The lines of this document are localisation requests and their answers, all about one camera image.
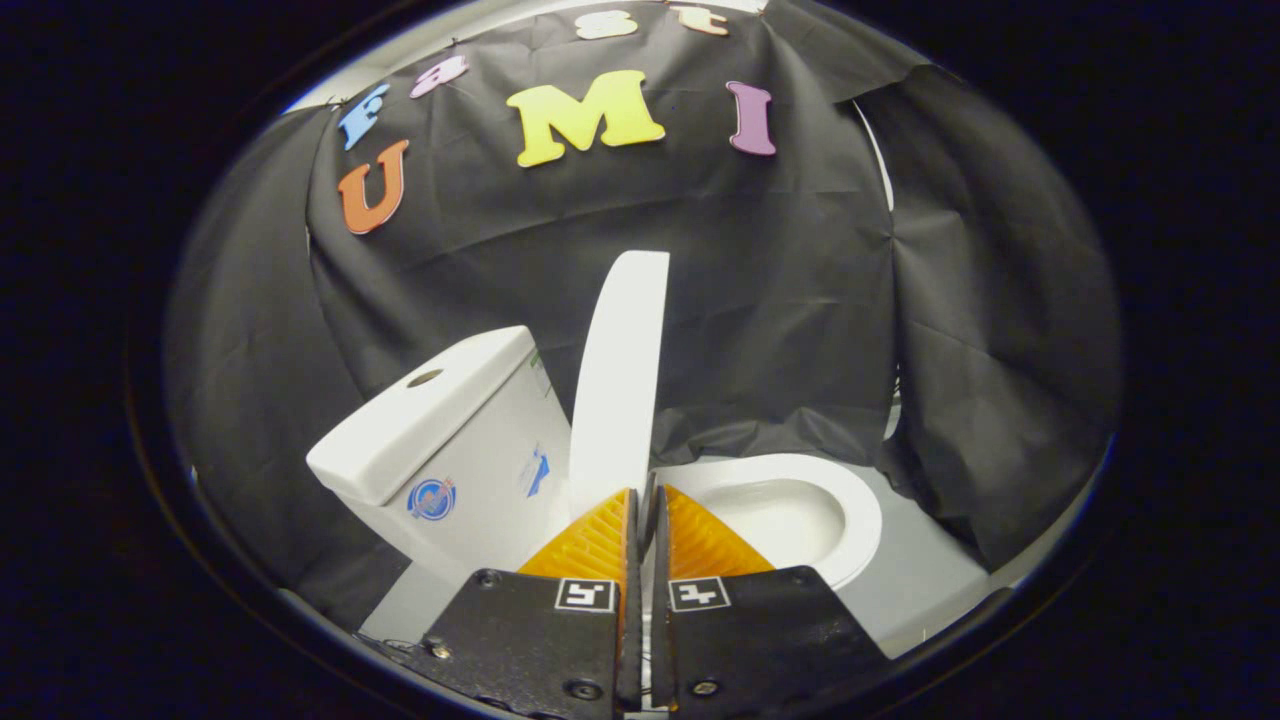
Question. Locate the black backdrop cloth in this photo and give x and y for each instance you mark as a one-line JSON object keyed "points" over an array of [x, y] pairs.
{"points": [[780, 300]]}

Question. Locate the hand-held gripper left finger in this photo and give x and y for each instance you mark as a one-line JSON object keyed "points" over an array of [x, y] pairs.
{"points": [[530, 640]]}

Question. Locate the white ceramic toilet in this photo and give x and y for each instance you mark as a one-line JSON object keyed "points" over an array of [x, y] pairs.
{"points": [[470, 470]]}

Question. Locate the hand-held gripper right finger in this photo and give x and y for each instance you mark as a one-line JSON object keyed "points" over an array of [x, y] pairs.
{"points": [[770, 640]]}

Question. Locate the white toilet lid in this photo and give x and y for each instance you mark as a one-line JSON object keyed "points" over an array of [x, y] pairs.
{"points": [[620, 380]]}

